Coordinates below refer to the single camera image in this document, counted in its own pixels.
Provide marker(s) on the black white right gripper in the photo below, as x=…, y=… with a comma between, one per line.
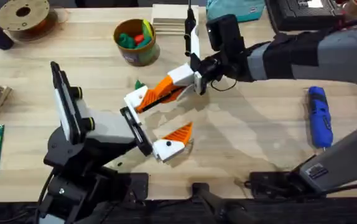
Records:
x=234, y=67

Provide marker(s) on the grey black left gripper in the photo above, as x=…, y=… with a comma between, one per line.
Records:
x=110, y=127

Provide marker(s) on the orange ribbed wedge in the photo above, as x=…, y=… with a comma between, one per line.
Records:
x=145, y=102

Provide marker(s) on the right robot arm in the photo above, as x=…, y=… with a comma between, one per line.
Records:
x=346, y=53

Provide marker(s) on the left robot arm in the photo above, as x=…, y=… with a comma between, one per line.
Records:
x=72, y=193

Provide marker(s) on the green toy vegetable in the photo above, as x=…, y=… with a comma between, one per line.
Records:
x=139, y=85

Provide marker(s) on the blue electric screwdriver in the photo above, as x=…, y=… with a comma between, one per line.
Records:
x=320, y=118

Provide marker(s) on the tub of toy vegetables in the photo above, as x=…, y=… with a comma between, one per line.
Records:
x=138, y=49

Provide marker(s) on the right wrist upright black plate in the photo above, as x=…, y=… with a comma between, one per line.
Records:
x=190, y=28

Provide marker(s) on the wrist upright black plate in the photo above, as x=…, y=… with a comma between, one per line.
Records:
x=66, y=102
x=190, y=28

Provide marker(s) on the stack of pale wooden boards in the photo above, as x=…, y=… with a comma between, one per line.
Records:
x=169, y=18

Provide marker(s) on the left wrist upright black plate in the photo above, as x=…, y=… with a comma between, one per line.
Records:
x=66, y=102

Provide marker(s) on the teal fabric bag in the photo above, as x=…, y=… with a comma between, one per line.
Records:
x=234, y=9

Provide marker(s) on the black tool case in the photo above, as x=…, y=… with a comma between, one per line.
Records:
x=303, y=14

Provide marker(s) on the cardboard filament spool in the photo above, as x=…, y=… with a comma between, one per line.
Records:
x=23, y=18

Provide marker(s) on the tape roll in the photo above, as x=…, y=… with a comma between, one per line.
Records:
x=354, y=7

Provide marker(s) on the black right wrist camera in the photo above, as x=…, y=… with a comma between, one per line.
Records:
x=226, y=32

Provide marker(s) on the black camera mast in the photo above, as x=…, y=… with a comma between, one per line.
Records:
x=209, y=199

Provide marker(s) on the black rail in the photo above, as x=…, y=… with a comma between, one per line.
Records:
x=290, y=214

